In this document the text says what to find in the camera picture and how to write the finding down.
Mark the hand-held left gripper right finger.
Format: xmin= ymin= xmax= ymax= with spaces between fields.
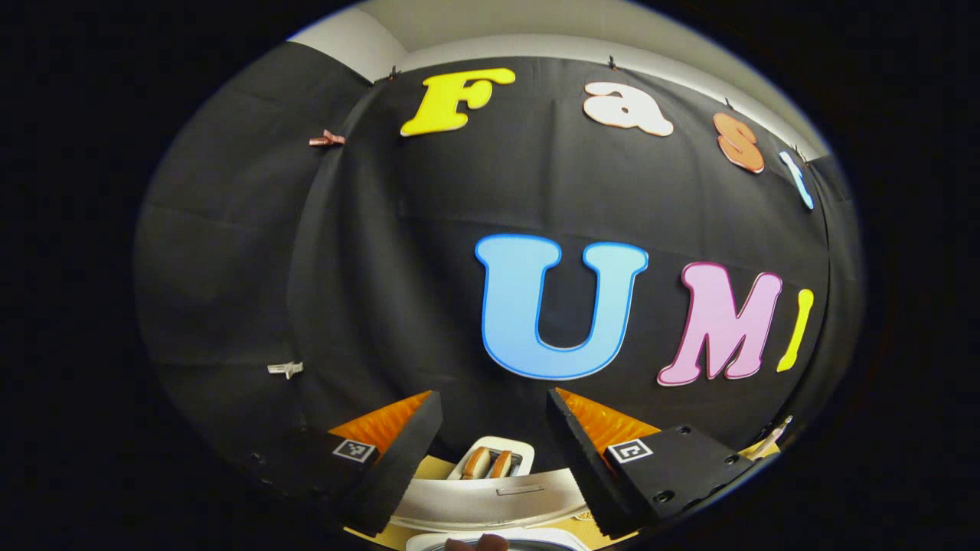
xmin=545 ymin=387 xmax=766 ymax=538

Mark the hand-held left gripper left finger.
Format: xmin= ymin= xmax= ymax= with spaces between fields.
xmin=253 ymin=390 xmax=443 ymax=536

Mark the white rice cooker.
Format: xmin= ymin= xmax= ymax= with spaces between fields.
xmin=389 ymin=467 xmax=592 ymax=551

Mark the white toaster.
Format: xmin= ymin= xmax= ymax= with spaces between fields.
xmin=446 ymin=436 xmax=537 ymax=481

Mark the black backdrop cloth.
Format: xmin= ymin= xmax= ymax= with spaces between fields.
xmin=134 ymin=42 xmax=866 ymax=491

